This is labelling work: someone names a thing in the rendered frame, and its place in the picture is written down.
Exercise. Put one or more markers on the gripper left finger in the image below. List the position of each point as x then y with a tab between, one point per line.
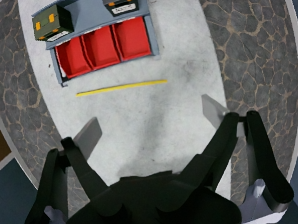
51	205

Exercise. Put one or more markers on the red open bin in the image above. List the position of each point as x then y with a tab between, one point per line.
132	38
71	58
98	47

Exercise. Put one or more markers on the black box with orange latches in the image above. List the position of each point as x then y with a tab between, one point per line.
120	7

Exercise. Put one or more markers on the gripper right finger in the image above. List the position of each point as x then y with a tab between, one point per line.
269	193

